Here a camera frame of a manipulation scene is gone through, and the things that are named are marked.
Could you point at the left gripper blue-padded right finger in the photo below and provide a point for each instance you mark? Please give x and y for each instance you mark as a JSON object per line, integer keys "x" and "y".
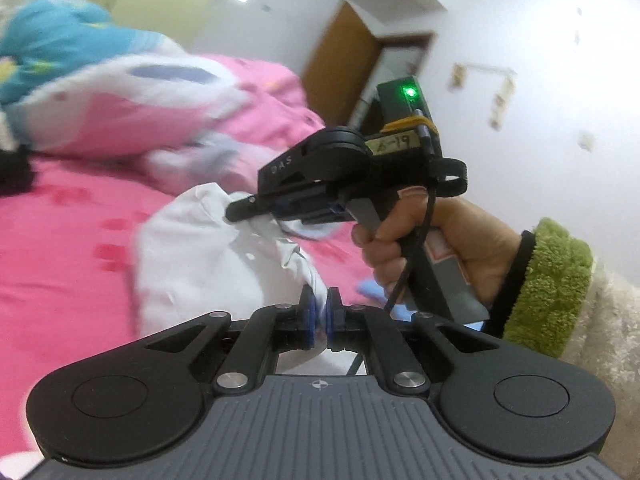
{"x": 378, "y": 342}

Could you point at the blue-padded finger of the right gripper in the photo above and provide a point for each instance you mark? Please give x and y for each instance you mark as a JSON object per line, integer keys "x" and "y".
{"x": 249, "y": 207}
{"x": 314, "y": 208}

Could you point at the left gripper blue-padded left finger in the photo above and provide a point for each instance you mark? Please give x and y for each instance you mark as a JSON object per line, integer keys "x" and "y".
{"x": 259, "y": 341}

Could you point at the white garment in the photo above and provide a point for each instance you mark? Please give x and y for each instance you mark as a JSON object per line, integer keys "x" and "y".
{"x": 189, "y": 260}

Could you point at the green fleece sleeve forearm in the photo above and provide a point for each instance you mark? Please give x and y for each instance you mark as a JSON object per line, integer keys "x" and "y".
{"x": 572, "y": 307}

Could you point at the person's right hand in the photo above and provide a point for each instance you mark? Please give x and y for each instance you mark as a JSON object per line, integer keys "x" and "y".
{"x": 485, "y": 245}

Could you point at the brown wooden door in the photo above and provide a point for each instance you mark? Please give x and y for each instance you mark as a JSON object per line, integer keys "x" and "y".
{"x": 344, "y": 60}

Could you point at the pink floral bed sheet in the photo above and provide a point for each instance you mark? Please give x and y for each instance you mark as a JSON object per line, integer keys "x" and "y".
{"x": 67, "y": 256}

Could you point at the pink white blue duvet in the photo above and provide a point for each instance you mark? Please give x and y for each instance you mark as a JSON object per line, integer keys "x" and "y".
{"x": 75, "y": 85}

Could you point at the black garment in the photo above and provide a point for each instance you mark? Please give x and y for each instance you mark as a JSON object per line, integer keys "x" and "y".
{"x": 16, "y": 173}

